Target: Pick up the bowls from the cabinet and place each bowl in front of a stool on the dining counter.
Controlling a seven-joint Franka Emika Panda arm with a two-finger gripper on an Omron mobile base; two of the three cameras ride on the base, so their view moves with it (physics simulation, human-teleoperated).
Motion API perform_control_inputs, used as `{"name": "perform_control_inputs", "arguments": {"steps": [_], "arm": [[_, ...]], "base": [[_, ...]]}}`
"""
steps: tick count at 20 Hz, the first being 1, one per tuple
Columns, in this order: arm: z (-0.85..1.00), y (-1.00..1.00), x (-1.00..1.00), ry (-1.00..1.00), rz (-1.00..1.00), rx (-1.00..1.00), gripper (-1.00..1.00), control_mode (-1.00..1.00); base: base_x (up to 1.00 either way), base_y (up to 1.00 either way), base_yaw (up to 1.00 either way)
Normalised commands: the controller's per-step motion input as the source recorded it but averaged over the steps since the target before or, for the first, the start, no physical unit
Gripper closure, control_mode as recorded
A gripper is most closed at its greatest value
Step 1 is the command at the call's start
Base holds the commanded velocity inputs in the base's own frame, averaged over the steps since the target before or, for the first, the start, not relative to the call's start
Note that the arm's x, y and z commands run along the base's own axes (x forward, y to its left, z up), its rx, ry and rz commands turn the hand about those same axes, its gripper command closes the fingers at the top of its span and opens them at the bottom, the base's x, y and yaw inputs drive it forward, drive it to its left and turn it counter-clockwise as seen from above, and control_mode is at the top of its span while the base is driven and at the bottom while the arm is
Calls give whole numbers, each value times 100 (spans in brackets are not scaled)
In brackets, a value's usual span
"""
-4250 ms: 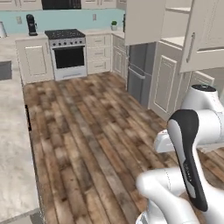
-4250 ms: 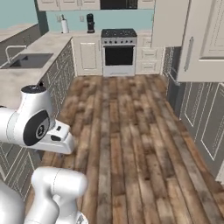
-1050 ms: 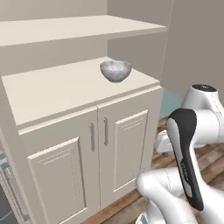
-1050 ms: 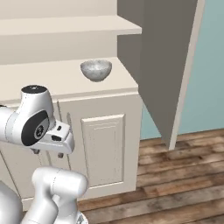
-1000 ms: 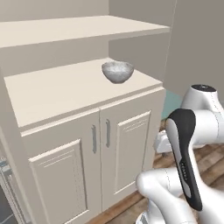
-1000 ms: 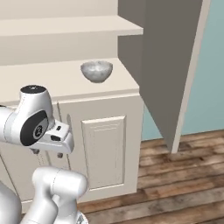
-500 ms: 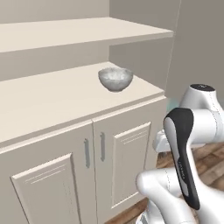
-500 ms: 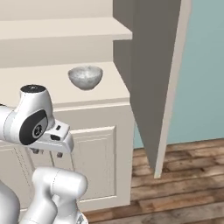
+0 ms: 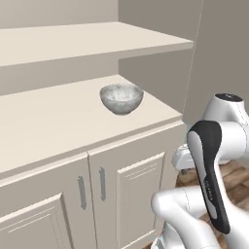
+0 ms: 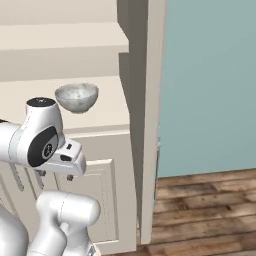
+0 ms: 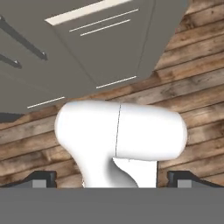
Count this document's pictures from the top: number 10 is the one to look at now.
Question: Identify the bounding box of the cream panelled cabinet door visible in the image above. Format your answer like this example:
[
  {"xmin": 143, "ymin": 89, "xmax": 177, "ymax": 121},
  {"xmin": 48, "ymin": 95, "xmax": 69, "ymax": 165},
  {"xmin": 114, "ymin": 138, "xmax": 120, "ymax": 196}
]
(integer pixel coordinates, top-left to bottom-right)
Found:
[{"xmin": 53, "ymin": 158, "xmax": 120, "ymax": 245}]

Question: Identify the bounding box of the grey speckled bowl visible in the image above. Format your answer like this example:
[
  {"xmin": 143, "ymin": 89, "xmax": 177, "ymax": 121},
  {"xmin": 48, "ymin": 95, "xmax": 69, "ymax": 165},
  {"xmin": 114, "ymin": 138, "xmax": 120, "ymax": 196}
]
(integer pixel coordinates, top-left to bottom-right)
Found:
[{"xmin": 54, "ymin": 82, "xmax": 100, "ymax": 115}]

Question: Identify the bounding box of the grey cabinet handle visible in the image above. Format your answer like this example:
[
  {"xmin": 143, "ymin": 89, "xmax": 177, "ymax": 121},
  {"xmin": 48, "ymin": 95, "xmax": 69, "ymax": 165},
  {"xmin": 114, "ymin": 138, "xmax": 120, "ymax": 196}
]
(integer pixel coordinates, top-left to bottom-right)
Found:
[
  {"xmin": 32, "ymin": 171, "xmax": 46, "ymax": 192},
  {"xmin": 9, "ymin": 163, "xmax": 25, "ymax": 193}
]

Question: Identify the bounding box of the cream open cabinet door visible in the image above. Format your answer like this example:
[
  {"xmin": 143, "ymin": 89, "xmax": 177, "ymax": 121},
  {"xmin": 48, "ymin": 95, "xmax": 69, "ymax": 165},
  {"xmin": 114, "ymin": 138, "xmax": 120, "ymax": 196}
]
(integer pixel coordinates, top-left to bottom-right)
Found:
[{"xmin": 116, "ymin": 0, "xmax": 168, "ymax": 246}]

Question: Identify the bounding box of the cream cabinet with shelves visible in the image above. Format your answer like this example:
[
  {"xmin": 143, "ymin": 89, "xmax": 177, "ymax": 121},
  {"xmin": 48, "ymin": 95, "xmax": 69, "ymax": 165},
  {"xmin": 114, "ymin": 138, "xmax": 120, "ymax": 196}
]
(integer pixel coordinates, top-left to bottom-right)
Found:
[{"xmin": 0, "ymin": 0, "xmax": 132, "ymax": 134}]

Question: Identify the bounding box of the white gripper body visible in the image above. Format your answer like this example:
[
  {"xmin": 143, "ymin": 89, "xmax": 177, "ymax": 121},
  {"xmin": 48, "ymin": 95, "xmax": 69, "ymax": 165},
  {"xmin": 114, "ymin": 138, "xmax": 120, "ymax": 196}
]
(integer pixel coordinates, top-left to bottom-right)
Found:
[{"xmin": 39, "ymin": 153, "xmax": 88, "ymax": 177}]

